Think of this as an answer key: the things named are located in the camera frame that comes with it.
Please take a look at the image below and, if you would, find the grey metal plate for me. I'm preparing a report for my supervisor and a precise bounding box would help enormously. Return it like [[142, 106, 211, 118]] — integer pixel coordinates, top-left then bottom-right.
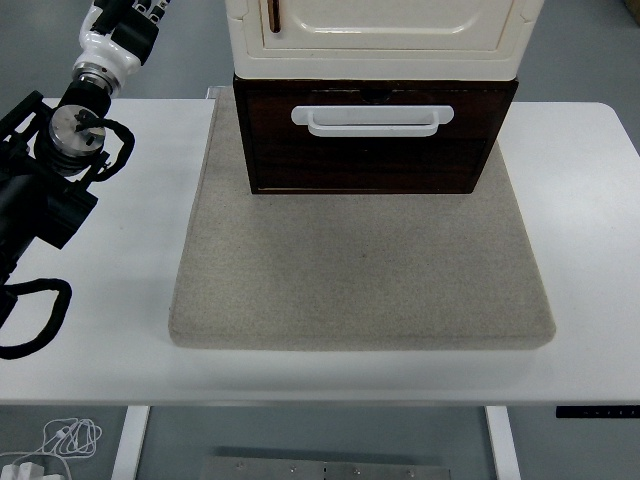
[[198, 455, 454, 480]]

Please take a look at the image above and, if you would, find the black table control panel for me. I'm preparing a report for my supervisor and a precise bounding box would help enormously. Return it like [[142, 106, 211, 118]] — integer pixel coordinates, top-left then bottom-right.
[[555, 405, 640, 420]]

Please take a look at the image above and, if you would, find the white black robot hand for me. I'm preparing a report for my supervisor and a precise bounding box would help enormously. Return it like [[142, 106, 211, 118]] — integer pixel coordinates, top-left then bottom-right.
[[78, 0, 174, 77]]

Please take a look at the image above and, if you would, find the grey felt mat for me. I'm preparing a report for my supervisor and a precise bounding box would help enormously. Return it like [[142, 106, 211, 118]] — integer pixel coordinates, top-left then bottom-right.
[[167, 87, 558, 353]]

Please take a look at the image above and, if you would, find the dark wooden drawer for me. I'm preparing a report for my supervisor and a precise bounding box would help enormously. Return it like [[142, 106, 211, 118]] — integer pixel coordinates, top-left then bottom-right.
[[243, 88, 509, 192]]

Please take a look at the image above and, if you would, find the white charger plug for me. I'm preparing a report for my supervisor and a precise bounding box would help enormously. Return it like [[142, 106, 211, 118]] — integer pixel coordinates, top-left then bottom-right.
[[2, 462, 46, 480]]

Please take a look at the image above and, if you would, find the cream plastic cabinet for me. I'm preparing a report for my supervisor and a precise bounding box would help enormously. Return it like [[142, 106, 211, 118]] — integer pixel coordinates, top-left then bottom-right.
[[225, 0, 545, 82]]

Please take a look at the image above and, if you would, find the white drawer handle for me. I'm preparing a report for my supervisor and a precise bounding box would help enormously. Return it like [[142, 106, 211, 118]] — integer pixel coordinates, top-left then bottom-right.
[[290, 104, 455, 139]]

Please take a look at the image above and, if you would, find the dark wooden drawer housing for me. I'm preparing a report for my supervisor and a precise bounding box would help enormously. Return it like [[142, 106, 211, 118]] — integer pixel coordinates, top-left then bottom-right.
[[233, 75, 520, 196]]

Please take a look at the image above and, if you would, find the white table leg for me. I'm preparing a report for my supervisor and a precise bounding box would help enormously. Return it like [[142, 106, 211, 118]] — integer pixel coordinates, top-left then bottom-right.
[[484, 405, 522, 480], [109, 405, 151, 480]]

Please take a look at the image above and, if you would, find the white coiled cable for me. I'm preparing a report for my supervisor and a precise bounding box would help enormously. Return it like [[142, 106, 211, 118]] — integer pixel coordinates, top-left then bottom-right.
[[0, 417, 104, 480]]

